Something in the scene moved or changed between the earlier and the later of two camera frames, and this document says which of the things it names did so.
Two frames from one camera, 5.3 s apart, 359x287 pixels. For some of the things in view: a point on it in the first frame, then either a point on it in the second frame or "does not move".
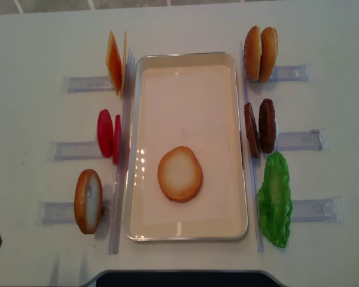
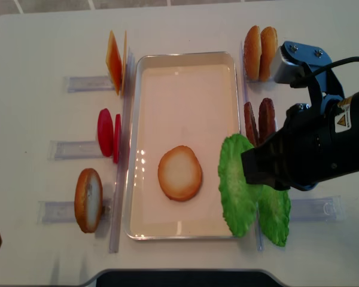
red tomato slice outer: x=105 y=132 does not move
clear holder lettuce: x=328 y=210 does not move
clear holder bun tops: x=295 y=73 → x=255 y=79
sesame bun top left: x=252 y=52 does not move
